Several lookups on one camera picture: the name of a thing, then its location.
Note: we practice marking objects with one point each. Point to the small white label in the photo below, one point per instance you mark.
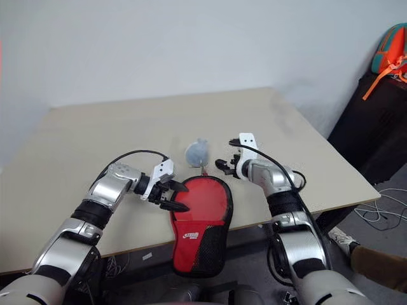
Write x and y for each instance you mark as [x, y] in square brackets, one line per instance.
[147, 257]

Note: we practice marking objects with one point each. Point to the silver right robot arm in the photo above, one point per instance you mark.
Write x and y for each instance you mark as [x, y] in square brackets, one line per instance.
[292, 249]

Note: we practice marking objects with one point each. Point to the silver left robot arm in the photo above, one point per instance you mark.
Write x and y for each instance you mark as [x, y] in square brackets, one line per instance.
[108, 187]

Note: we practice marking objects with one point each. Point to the black cabinet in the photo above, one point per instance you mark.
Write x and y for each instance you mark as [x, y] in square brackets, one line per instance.
[372, 133]

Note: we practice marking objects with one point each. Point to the person's white sneaker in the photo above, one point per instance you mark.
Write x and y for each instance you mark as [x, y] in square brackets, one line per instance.
[341, 239]

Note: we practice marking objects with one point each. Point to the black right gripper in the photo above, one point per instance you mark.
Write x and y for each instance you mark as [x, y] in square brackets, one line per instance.
[237, 163]

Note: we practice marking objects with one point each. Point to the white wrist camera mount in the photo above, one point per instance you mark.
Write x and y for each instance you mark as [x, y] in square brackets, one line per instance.
[162, 170]
[248, 141]

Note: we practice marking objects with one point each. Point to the dark rounded shape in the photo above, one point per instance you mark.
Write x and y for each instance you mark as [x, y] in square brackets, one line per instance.
[241, 295]

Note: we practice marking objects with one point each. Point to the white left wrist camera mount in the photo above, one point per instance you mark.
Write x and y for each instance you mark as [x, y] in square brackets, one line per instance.
[162, 170]

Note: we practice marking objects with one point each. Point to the small white grey pouch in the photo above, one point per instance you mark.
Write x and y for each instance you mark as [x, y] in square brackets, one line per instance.
[195, 152]

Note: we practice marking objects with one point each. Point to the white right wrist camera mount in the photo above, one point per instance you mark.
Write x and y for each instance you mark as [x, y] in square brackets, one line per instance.
[248, 141]

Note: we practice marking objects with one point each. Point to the grey rounded shape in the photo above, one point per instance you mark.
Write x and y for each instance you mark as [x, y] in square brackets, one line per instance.
[187, 295]

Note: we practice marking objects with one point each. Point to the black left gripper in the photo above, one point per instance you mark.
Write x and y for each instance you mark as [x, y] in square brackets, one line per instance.
[157, 193]

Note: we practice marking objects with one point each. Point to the teal orange backpack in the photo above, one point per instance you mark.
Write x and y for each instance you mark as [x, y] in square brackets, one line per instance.
[395, 44]

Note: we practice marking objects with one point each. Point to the black table frame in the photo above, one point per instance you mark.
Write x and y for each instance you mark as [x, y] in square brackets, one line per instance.
[245, 235]

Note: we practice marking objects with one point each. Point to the person's brown trouser leg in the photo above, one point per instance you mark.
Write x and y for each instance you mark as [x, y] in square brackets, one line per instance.
[378, 265]

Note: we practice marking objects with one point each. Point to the red black paddle case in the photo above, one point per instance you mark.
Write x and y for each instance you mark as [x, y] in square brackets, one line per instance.
[190, 251]

